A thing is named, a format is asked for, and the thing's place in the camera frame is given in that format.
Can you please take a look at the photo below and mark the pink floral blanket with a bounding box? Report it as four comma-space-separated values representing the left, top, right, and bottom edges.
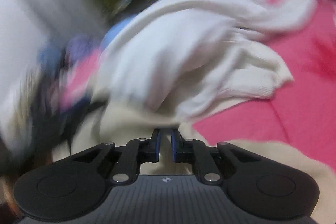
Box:
75, 0, 335, 166

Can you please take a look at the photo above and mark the cream beige hoodie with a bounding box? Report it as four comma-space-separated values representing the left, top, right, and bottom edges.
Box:
52, 102, 335, 223

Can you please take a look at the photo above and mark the white crumpled garment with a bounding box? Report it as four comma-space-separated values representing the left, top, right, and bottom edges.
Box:
92, 0, 317, 118

